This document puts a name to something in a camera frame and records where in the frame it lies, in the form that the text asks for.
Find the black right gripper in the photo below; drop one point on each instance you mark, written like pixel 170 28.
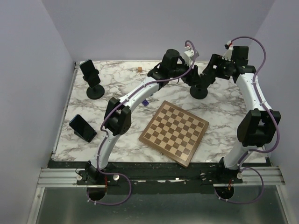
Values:
pixel 216 60

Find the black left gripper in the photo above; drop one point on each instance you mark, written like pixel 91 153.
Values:
pixel 192 78

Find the black phone from wedge stand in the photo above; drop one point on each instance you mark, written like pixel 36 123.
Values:
pixel 81 126

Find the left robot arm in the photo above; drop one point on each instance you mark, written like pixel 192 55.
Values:
pixel 117 119

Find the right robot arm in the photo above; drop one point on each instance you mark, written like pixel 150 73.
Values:
pixel 260 124

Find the black phone in left stand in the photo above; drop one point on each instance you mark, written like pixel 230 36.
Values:
pixel 87 68

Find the black wedge phone stand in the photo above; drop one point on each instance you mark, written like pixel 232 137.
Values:
pixel 88 139

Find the purple rectangular block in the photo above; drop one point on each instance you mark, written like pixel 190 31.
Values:
pixel 145 102

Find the wooden chessboard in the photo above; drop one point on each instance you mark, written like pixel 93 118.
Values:
pixel 174 132

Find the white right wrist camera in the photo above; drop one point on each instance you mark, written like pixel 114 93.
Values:
pixel 229 50

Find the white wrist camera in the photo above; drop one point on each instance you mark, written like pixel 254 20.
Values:
pixel 189 55
pixel 229 50

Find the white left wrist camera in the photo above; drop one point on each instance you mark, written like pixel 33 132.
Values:
pixel 189 55

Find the aluminium mounting rail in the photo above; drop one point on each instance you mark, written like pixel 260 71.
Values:
pixel 269 176

